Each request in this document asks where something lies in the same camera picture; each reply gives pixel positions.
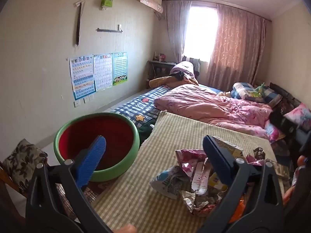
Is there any blue checked pillow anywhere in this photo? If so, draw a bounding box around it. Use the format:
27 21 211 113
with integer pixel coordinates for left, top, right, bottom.
231 82 255 100
255 87 282 108

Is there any dark headboard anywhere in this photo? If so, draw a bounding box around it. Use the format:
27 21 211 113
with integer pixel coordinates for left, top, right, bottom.
268 83 302 110

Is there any blue bordered alphabet wall poster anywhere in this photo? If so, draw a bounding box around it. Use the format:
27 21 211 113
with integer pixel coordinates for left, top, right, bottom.
69 55 96 100

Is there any orange snack packet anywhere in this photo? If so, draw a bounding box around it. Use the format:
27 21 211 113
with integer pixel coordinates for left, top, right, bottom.
228 194 247 224

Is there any dark hanging garment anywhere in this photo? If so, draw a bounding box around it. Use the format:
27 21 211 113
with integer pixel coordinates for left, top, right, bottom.
182 56 201 77

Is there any white blue printed wrapper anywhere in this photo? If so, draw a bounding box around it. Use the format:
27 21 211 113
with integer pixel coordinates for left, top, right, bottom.
149 167 187 200

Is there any red basin with green rim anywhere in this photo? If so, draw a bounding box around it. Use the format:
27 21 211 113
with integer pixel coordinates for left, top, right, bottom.
53 112 140 182

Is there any silver crumpled foil wrapper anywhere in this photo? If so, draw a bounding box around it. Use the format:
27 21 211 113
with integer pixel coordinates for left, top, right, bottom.
179 188 230 217

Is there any blue checked bedsheet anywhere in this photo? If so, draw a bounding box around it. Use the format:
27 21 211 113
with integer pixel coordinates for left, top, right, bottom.
110 85 170 129

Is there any wooden chair with floral cushion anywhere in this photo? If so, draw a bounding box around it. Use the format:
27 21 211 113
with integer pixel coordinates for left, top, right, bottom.
1 139 48 192

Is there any yellow white packet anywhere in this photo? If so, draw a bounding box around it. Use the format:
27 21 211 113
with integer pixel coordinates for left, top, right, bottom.
208 172 229 190

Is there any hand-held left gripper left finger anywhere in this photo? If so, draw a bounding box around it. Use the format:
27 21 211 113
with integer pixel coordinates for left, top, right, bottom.
25 135 113 233

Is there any dark wooden desk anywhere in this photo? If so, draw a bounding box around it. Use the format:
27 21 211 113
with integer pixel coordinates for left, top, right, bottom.
147 60 178 88

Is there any black wall-hung rod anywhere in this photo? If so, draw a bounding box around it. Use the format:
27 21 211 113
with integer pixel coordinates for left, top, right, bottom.
74 1 85 46

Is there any green grid wall poster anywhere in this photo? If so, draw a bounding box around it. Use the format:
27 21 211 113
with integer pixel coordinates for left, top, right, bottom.
112 52 128 86

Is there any pink printed foil wrapper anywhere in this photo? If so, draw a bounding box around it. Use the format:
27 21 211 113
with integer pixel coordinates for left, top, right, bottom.
175 149 208 175

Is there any green plush toy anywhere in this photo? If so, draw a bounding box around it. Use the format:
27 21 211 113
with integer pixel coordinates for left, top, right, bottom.
251 83 268 97

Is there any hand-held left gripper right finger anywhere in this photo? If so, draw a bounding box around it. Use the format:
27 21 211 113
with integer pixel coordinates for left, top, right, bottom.
197 135 285 233

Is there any pink patterned curtain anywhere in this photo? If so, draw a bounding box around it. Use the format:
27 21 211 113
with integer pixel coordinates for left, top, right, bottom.
208 3 268 88

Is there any grey wall rail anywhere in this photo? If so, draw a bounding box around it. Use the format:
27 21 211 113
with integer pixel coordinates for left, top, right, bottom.
97 24 123 33

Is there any bright window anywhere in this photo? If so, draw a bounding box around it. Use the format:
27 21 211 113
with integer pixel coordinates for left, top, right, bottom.
182 5 218 62

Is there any white chart wall poster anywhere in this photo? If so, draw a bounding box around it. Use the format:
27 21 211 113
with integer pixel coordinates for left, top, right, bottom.
93 53 113 91

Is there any person's left hand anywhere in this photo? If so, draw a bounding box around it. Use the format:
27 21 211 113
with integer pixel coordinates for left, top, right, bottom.
113 224 138 233

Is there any pink floral pillow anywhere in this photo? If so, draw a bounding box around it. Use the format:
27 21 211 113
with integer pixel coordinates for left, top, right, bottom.
283 103 311 132

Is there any lilac sheer curtain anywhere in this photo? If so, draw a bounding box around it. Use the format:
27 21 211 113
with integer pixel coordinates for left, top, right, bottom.
162 0 192 65

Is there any yellow brown blanket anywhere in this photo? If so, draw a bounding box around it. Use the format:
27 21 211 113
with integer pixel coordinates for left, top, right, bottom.
149 76 180 88

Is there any folded pink quilt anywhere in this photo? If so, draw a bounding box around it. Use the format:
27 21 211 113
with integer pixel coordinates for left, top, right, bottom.
169 61 200 85

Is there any person's right hand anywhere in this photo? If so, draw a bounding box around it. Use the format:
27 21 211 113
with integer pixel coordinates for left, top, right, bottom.
297 155 311 171

